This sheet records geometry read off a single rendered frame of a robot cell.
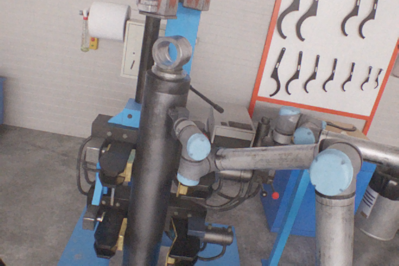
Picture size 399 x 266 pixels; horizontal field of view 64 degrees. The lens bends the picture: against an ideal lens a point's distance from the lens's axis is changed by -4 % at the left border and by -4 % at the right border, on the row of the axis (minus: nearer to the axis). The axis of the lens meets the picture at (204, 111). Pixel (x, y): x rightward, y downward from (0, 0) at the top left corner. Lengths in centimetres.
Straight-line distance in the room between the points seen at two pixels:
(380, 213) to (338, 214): 253
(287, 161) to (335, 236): 30
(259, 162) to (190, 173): 26
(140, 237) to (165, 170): 45
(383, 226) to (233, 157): 251
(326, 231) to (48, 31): 338
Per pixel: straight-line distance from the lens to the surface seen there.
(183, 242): 201
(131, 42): 239
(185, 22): 191
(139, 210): 182
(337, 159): 96
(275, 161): 121
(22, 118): 428
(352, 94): 405
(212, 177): 171
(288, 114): 152
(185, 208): 212
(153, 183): 171
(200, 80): 363
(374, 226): 362
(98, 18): 239
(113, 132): 191
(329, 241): 106
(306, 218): 314
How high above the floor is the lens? 189
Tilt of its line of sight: 20 degrees down
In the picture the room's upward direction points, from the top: 12 degrees clockwise
